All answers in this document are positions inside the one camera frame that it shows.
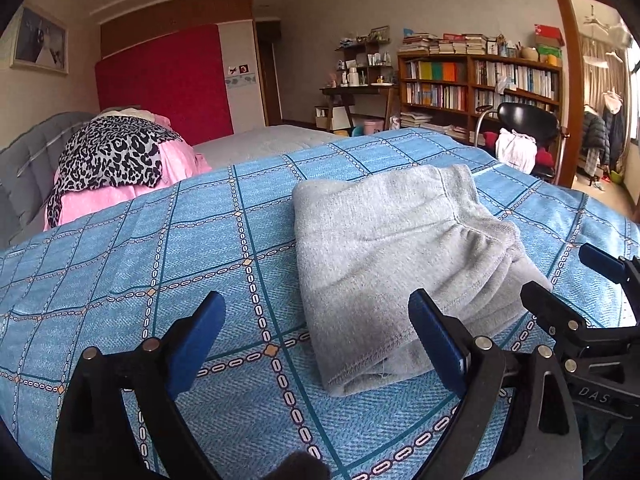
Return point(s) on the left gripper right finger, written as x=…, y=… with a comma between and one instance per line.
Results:
x=539, y=438

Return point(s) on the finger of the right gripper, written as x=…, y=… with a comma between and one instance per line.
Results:
x=557, y=319
x=620, y=270

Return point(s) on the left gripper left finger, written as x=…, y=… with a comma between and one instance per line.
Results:
x=94, y=440

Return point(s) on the grey sweat pants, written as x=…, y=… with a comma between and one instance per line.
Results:
x=363, y=247

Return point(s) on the hanging clothes on rack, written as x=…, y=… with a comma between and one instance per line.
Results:
x=603, y=137

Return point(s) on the black chair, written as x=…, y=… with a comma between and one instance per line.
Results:
x=523, y=137

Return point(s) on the blue patterned bed cover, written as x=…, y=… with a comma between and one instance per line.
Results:
x=126, y=273

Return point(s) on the wooden bookshelf with books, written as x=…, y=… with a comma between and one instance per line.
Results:
x=446, y=80

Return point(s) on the grey quilted headboard cushion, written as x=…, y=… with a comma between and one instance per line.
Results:
x=28, y=166

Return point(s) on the leopard print cloth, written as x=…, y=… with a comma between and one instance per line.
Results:
x=108, y=151

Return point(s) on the dark wooden desk shelf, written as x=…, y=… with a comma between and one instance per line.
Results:
x=365, y=68

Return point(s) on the wooden door frame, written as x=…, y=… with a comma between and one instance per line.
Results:
x=573, y=85

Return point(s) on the red wall panel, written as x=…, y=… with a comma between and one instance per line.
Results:
x=179, y=76

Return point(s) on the framed wall picture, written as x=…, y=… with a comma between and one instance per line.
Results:
x=40, y=42

